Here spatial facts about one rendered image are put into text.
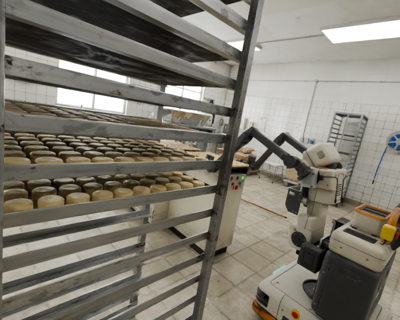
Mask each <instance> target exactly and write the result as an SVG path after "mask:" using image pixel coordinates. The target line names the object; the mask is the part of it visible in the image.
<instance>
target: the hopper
mask: <svg viewBox="0 0 400 320"><path fill-rule="evenodd" d="M210 117H211V116H208V115H204V114H197V113H193V112H186V111H182V110H175V109H168V108H163V116H162V118H163V121H167V122H170V123H178V124H188V125H193V126H202V127H203V126H204V125H205V124H206V122H207V121H208V120H209V119H210Z"/></svg>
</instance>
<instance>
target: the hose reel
mask: <svg viewBox="0 0 400 320"><path fill-rule="evenodd" d="M386 145H387V146H386V148H385V151H386V149H387V148H389V149H390V150H392V151H394V152H398V153H397V155H398V156H399V155H400V131H395V132H393V133H391V134H390V135H389V136H388V137H387V139H386ZM385 151H384V153H383V155H384V154H385ZM383 155H382V158H383ZM382 158H381V160H380V162H379V165H378V168H379V166H380V163H381V161H382ZM378 168H377V170H376V173H375V176H374V179H373V181H372V184H373V183H374V181H375V177H376V174H377V171H378Z"/></svg>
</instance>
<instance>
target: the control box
mask: <svg viewBox="0 0 400 320"><path fill-rule="evenodd" d="M243 176H244V179H242V177H243ZM245 176H246V175H245V174H233V175H230V178H231V177H233V179H232V180H230V179H229V185H228V189H227V190H236V189H243V185H244V180H245ZM237 177H239V179H238V180H236V178H237ZM233 182H234V186H232V183H233ZM239 182H241V185H239ZM236 187H237V188H236ZM234 188H235V189H234Z"/></svg>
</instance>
